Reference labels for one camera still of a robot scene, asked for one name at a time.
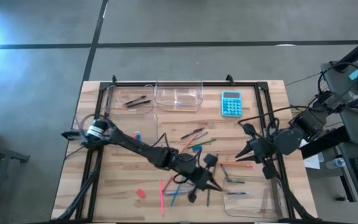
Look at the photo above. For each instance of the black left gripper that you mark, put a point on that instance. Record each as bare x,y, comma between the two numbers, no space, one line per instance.
199,179

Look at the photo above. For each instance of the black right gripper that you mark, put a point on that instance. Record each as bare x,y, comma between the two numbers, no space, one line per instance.
263,149

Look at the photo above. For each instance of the black pole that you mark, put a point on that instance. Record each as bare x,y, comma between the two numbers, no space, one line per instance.
356,51

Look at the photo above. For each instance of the grey-blue crayon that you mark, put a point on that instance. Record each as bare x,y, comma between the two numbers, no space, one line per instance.
202,135

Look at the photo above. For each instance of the white paper sheet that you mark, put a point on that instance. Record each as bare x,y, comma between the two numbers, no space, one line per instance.
314,161

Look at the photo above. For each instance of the teal sticky note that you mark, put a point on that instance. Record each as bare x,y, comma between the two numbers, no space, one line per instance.
357,74

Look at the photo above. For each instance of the short green pencil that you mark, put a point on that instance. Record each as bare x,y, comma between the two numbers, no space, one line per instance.
208,199

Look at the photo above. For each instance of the teal calculator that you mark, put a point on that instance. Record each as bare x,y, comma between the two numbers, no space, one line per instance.
232,105

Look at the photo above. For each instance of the dark green crayon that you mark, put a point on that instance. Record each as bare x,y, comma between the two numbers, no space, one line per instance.
236,181

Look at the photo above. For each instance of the clear water bottle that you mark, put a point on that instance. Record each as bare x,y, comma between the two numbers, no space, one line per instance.
337,163

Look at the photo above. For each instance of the purple crayon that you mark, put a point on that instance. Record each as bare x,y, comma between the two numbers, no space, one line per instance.
192,133

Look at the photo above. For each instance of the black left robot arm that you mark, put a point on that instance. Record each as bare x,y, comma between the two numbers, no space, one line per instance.
135,146

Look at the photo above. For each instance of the translucent grey pen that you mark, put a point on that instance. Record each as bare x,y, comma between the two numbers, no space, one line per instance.
174,192

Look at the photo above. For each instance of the black stand foot bar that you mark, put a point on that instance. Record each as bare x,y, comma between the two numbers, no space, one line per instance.
322,144

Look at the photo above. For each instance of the blue crayon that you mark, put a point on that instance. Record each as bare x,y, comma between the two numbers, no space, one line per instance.
238,193
224,172

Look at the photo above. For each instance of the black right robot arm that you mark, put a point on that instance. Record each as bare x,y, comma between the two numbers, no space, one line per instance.
291,141

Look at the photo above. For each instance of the blue pencil with red eraser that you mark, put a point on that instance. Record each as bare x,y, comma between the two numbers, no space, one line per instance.
175,196

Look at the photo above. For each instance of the clear plastic bin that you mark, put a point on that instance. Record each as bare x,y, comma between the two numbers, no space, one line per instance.
117,93
179,93
148,124
253,205

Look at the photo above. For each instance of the grey desk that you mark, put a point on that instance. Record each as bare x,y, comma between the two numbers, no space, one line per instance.
353,130

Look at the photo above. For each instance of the blue eraser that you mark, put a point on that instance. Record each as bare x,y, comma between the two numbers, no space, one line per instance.
138,137
197,148

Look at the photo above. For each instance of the black pen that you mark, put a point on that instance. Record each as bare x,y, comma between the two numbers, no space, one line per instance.
135,100
139,103

